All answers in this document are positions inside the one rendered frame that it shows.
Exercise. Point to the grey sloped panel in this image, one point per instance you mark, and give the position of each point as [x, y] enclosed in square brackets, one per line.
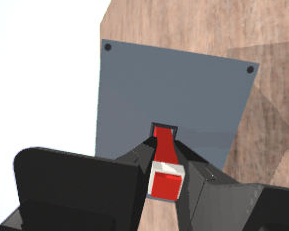
[200, 97]

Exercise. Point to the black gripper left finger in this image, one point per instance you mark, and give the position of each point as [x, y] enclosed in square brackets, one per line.
[113, 187]

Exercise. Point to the red peg with white band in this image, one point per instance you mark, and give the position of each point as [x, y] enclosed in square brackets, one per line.
[167, 175]

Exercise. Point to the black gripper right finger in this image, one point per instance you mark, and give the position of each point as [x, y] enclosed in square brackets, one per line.
[210, 200]

